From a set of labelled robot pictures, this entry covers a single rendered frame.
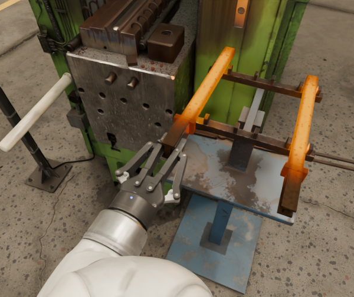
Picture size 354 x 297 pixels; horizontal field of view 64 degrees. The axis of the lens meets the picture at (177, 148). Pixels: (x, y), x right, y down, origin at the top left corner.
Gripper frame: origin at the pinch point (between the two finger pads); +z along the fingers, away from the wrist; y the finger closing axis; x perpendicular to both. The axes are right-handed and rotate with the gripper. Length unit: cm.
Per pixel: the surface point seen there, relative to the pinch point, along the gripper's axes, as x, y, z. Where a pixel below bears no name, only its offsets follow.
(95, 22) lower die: -1, -44, 35
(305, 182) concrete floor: -99, 50, 79
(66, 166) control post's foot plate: -97, -86, 29
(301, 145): -3.3, 24.5, 11.7
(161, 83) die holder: -12.0, -17.5, 28.1
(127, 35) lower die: -1.5, -31.0, 32.8
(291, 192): -3.1, 24.5, -1.2
